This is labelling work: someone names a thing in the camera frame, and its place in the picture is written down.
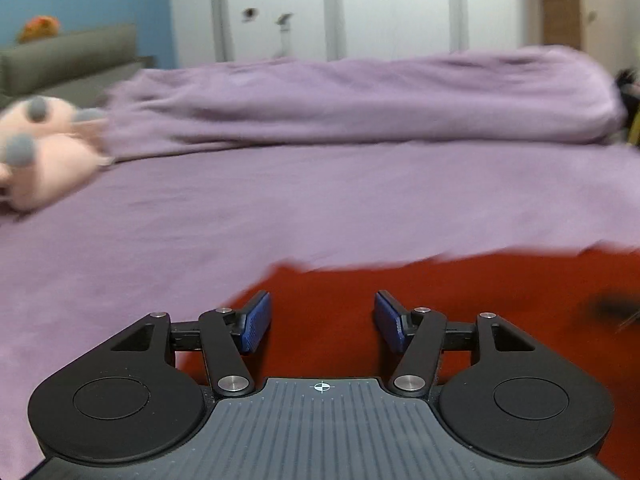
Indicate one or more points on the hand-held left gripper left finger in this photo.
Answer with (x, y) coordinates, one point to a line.
(256, 322)

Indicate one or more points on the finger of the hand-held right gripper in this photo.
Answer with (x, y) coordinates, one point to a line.
(612, 310)

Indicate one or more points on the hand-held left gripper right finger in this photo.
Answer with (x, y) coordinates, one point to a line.
(390, 321)

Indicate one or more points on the red button cardigan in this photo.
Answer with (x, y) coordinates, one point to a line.
(500, 310)

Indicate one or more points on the dark clothes pile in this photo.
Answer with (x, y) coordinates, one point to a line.
(629, 85)

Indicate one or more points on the purple bed sheet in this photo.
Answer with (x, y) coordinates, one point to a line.
(250, 210)

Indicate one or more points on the purple duvet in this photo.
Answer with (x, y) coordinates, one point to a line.
(360, 100)

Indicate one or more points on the pink plush toy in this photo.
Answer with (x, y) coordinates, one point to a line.
(45, 160)

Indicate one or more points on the brown wooden door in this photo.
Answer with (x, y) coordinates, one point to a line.
(562, 5)

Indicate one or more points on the white wardrobe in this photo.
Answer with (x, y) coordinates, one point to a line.
(350, 7)

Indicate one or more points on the grey padded headboard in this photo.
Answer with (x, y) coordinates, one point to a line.
(65, 60)

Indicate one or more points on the orange plush toy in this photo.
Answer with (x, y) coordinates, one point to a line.
(39, 28)

